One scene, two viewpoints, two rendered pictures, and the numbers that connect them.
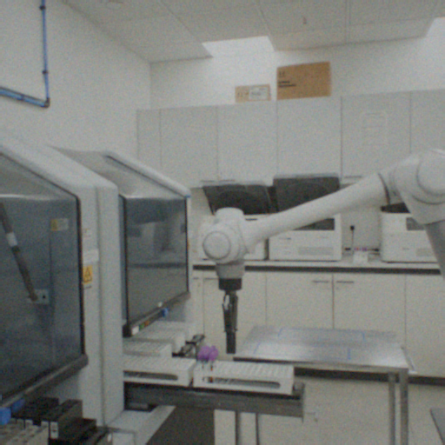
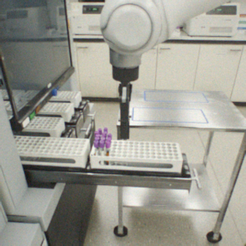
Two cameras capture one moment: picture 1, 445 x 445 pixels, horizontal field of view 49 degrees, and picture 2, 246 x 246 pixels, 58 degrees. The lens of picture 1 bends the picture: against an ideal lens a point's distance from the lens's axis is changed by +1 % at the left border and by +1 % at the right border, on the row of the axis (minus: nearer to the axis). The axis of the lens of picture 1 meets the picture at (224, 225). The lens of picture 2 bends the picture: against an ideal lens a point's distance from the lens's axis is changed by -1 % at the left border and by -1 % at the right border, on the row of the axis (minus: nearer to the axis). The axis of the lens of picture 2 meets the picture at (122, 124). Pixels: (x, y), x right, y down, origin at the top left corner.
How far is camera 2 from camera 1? 0.88 m
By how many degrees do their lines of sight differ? 28
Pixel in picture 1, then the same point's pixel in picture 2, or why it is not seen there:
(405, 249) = (202, 27)
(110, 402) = (11, 195)
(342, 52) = not seen: outside the picture
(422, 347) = (202, 85)
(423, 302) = (207, 60)
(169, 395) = (69, 176)
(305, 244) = not seen: hidden behind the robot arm
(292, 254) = not seen: hidden behind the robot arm
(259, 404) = (152, 182)
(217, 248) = (132, 33)
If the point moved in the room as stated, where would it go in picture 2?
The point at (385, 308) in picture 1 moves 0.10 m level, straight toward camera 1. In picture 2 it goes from (186, 64) to (186, 66)
